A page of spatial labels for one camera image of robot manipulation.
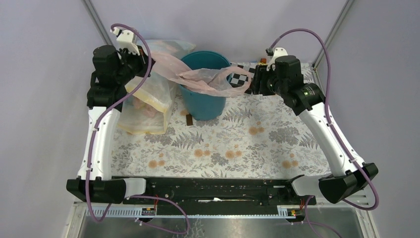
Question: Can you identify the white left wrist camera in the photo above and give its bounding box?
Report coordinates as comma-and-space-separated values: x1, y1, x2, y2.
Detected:
110, 27, 140, 55

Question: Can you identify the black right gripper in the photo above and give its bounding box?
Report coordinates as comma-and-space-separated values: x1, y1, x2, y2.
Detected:
249, 64, 287, 97

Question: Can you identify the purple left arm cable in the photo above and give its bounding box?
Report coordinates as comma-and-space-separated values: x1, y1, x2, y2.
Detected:
84, 23, 191, 235

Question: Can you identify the small brown wooden block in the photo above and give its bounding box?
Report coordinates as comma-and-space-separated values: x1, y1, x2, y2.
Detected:
186, 114, 193, 126

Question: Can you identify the pink plastic trash bag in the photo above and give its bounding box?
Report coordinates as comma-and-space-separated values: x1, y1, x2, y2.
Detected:
151, 51, 253, 97

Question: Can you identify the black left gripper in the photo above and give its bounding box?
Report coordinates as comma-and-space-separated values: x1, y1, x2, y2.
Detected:
115, 44, 157, 84

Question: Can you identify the large translucent yellow-trimmed bag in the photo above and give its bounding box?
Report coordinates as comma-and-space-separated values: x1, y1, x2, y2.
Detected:
118, 40, 196, 134

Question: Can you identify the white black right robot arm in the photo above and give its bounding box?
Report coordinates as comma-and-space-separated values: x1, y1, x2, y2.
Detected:
250, 56, 378, 204

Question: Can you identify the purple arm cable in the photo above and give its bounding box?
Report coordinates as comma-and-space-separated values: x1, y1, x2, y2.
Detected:
84, 23, 191, 235
268, 28, 380, 211

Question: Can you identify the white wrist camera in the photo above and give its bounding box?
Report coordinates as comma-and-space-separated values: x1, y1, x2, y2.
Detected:
110, 27, 140, 55
265, 47, 288, 71

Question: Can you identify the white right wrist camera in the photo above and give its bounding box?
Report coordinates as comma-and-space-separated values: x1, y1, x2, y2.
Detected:
265, 47, 288, 71

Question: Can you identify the black white checkerboard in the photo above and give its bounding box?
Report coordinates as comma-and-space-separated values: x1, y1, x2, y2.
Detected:
227, 62, 257, 88

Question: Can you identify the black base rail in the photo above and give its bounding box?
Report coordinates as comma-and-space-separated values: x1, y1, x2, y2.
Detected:
123, 177, 316, 217

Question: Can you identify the floral patterned table mat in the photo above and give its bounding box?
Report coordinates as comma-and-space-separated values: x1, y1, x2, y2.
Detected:
111, 94, 330, 179

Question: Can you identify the teal plastic trash bin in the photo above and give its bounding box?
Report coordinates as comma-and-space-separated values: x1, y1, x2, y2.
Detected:
179, 51, 231, 120

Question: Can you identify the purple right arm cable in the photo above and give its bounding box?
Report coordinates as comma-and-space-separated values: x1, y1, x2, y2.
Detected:
268, 28, 380, 211

